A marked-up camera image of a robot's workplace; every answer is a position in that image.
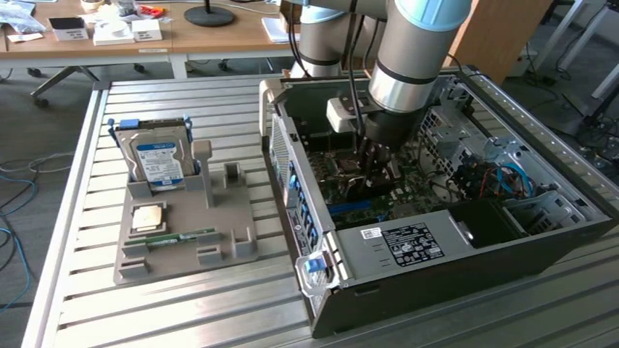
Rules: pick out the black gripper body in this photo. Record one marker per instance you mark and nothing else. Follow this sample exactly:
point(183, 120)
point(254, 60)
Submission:
point(389, 130)

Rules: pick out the graphics card with black fan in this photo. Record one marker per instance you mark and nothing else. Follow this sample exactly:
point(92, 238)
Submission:
point(363, 192)

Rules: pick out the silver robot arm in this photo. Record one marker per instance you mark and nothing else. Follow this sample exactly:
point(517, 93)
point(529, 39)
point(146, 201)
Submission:
point(411, 54)

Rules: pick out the CPU socket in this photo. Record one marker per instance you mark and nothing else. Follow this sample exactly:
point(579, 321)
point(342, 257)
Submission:
point(346, 163)

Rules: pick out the green motherboard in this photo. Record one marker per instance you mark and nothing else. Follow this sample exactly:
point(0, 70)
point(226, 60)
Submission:
point(418, 190)

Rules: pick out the blue expansion slot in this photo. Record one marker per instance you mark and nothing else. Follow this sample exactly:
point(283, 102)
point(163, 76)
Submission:
point(350, 207)

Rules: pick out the silver metal disk bay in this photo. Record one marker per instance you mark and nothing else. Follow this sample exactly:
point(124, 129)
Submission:
point(507, 150)

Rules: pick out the white socket box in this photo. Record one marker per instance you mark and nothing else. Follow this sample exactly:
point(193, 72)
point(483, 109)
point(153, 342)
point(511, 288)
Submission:
point(525, 67)

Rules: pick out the grey power supply unit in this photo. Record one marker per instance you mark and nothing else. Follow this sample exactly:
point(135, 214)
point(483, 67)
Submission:
point(358, 253)

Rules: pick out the white paper stack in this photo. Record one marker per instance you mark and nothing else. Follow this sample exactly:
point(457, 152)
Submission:
point(278, 34)

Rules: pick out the brown cardboard box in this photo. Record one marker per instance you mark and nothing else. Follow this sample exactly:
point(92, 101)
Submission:
point(287, 14)

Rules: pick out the blue case latch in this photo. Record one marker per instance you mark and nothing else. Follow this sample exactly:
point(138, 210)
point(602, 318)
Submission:
point(314, 265)

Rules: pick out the black open PC case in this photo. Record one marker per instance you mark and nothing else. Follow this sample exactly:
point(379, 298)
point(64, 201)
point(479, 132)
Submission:
point(435, 290)

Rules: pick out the grey parts rack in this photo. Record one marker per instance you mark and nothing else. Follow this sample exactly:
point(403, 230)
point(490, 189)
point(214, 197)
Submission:
point(194, 217)

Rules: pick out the black lamp base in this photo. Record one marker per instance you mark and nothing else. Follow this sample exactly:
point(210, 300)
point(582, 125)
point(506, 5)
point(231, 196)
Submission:
point(210, 18)

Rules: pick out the green RAM stick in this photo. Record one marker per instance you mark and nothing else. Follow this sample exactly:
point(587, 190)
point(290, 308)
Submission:
point(170, 239)

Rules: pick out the CPU chip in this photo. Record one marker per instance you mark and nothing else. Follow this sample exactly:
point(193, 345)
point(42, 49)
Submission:
point(146, 218)

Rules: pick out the white labelled box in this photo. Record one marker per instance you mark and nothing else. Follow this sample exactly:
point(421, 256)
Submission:
point(144, 29)

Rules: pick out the red plastic object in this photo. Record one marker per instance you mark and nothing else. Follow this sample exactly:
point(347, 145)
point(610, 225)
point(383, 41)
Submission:
point(154, 11)

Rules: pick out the flat white box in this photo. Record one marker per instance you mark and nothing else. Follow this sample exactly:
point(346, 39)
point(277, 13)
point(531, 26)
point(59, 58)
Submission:
point(114, 40)

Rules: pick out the white tape roll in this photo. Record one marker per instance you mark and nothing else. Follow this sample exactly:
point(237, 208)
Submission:
point(104, 24)

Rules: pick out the beige tape roll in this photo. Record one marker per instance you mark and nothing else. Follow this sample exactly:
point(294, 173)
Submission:
point(92, 7)

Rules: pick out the white box black top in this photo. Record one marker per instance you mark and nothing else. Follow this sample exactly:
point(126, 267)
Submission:
point(70, 33)

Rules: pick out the white paper tag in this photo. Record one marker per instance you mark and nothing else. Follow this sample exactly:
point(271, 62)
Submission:
point(24, 37)

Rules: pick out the clear plastic bag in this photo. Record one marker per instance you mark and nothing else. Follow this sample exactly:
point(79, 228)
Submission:
point(19, 20)

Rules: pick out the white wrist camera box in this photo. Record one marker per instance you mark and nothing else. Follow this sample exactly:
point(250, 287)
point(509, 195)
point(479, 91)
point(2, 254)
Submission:
point(338, 116)

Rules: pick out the wooden desk white frame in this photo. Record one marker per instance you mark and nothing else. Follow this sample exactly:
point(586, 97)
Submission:
point(72, 49)
point(233, 40)

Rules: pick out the hard disk with blue bracket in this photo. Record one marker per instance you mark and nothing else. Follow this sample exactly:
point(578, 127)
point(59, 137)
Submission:
point(155, 159)

